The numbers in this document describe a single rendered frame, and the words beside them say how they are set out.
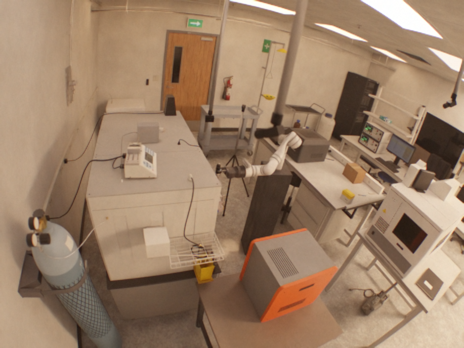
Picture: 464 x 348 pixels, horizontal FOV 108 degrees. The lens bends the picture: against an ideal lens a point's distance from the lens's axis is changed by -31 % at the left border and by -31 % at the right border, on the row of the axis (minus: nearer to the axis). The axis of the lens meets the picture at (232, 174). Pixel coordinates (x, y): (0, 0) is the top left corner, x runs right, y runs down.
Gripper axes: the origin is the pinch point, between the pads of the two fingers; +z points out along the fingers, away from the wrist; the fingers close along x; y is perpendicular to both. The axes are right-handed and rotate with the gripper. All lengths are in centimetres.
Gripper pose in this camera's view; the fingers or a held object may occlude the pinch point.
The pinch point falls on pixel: (216, 169)
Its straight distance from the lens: 145.7
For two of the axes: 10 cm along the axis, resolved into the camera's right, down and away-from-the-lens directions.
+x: -3.6, -5.4, 7.6
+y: -1.6, 8.4, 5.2
